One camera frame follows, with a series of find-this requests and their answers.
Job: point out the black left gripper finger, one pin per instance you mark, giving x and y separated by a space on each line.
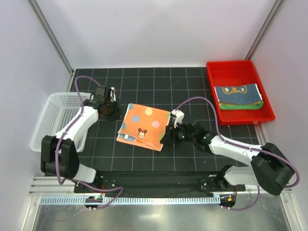
110 118
118 112

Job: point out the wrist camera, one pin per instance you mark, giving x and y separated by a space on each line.
112 95
178 117

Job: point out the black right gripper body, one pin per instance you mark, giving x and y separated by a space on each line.
180 134

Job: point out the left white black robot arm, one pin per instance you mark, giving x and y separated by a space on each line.
59 153

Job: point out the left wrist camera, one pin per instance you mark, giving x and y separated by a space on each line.
112 95

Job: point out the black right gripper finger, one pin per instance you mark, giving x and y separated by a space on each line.
167 139
170 128

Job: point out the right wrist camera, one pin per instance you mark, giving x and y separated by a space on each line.
178 117

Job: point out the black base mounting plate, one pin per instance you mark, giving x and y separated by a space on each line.
178 184

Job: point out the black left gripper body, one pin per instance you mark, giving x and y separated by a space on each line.
110 109

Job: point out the orange towel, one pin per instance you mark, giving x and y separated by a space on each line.
144 126

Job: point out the aluminium frame rail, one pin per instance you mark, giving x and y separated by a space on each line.
49 192

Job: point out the yellow patterned towel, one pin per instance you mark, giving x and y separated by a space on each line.
238 95

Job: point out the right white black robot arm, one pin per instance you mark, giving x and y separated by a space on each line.
265 166

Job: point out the white perforated plastic basket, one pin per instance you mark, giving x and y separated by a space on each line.
59 111

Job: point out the red plastic bin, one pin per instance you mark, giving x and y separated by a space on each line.
236 73

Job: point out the green microfiber towel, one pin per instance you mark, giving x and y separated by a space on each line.
254 106

